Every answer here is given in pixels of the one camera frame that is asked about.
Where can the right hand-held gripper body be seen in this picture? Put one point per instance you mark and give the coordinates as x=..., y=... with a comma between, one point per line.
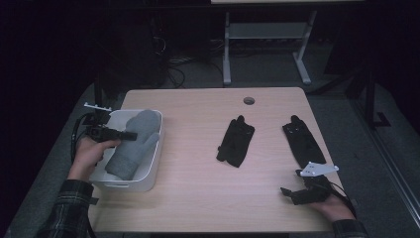
x=315, y=188

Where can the person's left hand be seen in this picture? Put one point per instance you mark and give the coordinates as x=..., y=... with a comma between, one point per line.
x=86, y=157

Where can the grey metal stand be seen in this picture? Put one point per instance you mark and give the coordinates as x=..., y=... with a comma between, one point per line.
x=264, y=31

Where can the black metal stand leg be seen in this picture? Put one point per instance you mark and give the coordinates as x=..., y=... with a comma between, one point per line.
x=371, y=99
x=98, y=92

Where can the short black glove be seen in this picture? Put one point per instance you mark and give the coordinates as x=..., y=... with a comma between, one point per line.
x=235, y=142

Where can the person's right hand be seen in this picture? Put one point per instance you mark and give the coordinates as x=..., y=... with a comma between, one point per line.
x=335, y=208

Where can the long black glove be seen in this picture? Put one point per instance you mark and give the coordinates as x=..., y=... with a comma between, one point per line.
x=303, y=145

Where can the white plastic basket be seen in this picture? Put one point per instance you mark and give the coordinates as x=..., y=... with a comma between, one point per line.
x=150, y=168

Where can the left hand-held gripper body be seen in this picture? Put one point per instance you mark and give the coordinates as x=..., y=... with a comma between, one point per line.
x=99, y=127

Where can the grey mitten with label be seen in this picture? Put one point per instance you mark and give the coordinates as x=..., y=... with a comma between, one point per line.
x=135, y=145

